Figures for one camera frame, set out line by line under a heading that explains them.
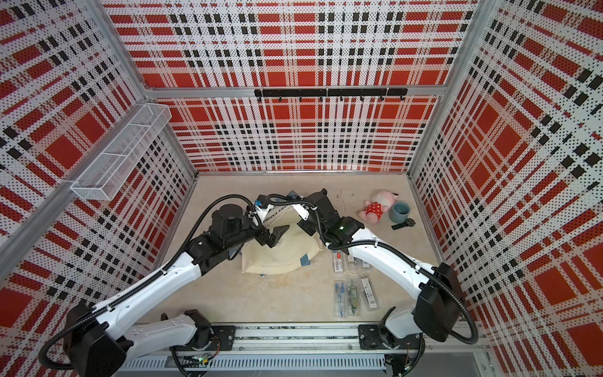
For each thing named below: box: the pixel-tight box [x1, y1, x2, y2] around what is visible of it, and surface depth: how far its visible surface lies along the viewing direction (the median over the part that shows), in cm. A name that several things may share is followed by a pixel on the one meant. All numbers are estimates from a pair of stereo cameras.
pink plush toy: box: [357, 190, 399, 225], surface depth 103 cm
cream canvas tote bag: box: [241, 205, 323, 275], surface depth 87 cm
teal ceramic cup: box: [388, 201, 411, 224], surface depth 102 cm
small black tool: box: [391, 218, 417, 231], surface depth 103 cm
